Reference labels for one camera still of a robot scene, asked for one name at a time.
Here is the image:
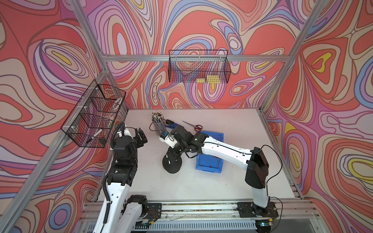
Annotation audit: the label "blue plastic bin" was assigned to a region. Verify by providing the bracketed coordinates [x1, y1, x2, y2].
[196, 131, 224, 173]

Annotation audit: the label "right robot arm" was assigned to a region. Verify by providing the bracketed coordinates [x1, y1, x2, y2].
[159, 125, 280, 217]

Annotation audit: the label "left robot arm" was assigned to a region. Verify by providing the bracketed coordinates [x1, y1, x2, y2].
[93, 122, 148, 233]

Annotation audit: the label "black round screw base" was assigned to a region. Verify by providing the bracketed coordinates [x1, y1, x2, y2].
[162, 155, 182, 174]

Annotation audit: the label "blue black stapler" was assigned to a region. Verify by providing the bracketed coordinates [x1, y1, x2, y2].
[165, 119, 178, 129]

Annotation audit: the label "metal pen cup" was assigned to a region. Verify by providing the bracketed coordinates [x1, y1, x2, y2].
[151, 111, 167, 136]

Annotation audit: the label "white marker in basket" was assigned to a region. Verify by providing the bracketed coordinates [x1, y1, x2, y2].
[86, 129, 103, 144]

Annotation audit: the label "yellow sticky note pad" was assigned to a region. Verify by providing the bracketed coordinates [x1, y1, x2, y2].
[206, 75, 220, 83]

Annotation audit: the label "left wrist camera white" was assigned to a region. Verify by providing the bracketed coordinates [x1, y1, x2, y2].
[117, 123, 132, 137]

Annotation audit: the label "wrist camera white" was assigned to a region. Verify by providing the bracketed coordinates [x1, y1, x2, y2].
[117, 123, 132, 137]
[159, 131, 177, 148]

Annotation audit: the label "red handled scissors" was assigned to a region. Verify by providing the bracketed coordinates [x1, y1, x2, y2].
[183, 121, 203, 132]

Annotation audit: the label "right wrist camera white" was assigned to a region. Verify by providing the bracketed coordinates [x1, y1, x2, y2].
[159, 131, 177, 148]

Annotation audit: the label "black wire basket left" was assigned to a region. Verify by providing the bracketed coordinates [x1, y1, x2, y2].
[61, 81, 126, 148]

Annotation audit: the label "black wire basket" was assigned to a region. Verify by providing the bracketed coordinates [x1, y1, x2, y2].
[61, 81, 126, 148]
[168, 49, 232, 83]

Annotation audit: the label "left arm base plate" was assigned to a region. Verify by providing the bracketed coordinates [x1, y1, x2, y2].
[121, 202, 163, 219]

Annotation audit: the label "black wire basket back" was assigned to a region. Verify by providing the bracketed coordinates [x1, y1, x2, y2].
[168, 49, 232, 83]

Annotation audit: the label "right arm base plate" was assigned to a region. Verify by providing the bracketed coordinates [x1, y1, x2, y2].
[237, 202, 279, 219]

